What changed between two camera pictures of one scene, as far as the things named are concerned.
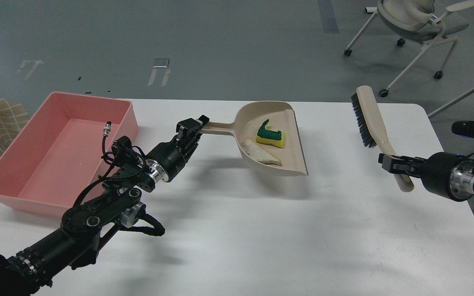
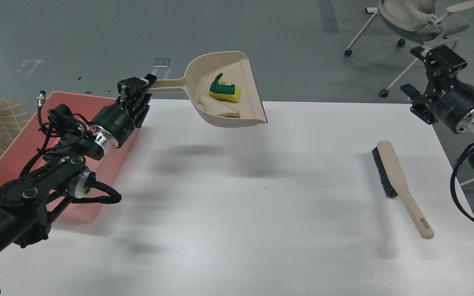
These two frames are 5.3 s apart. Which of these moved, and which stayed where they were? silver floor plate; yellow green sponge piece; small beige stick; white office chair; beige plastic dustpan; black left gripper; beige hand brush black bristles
Moved: black left gripper; small beige stick; beige hand brush black bristles; yellow green sponge piece; beige plastic dustpan
Stayed: silver floor plate; white office chair
